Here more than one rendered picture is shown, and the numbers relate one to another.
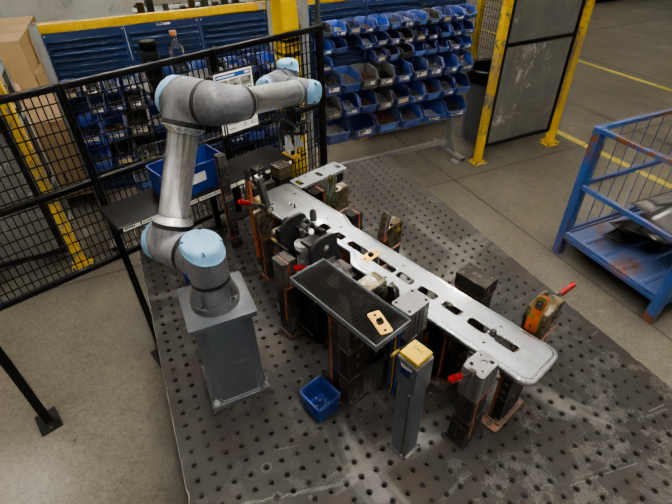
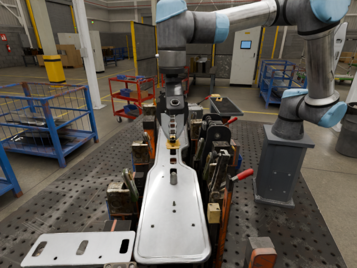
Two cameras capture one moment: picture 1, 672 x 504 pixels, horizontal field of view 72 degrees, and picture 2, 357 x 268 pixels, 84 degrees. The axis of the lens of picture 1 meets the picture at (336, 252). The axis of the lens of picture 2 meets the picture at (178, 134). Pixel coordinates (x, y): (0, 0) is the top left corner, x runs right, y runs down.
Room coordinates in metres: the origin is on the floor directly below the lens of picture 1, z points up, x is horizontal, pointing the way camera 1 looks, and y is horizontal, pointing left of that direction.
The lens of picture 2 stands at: (2.11, 0.53, 1.53)
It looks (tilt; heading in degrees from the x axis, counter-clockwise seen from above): 25 degrees down; 219
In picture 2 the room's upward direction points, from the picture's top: straight up
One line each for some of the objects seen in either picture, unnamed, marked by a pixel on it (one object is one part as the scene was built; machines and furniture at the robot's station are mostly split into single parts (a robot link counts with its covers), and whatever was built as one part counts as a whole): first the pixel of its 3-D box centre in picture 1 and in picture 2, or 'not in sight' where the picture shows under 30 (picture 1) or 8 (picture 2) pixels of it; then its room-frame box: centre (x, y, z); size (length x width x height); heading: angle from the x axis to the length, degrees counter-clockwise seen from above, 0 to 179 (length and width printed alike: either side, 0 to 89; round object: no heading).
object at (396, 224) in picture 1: (389, 255); (142, 169); (1.51, -0.22, 0.87); 0.12 x 0.09 x 0.35; 131
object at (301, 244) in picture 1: (312, 278); (211, 161); (1.29, 0.09, 0.94); 0.18 x 0.13 x 0.49; 41
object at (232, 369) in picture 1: (226, 342); (278, 165); (1.03, 0.38, 0.90); 0.21 x 0.21 x 0.40; 24
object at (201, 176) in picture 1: (188, 173); not in sight; (1.85, 0.66, 1.10); 0.30 x 0.17 x 0.13; 133
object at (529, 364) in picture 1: (375, 258); (171, 143); (1.34, -0.15, 1.00); 1.38 x 0.22 x 0.02; 41
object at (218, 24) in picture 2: (276, 85); (203, 28); (1.58, 0.19, 1.57); 0.11 x 0.11 x 0.08; 60
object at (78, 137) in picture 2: not in sight; (41, 120); (1.25, -2.75, 0.47); 1.20 x 0.80 x 0.95; 115
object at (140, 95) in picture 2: not in sight; (134, 100); (-0.31, -2.54, 0.49); 0.81 x 0.47 x 0.97; 98
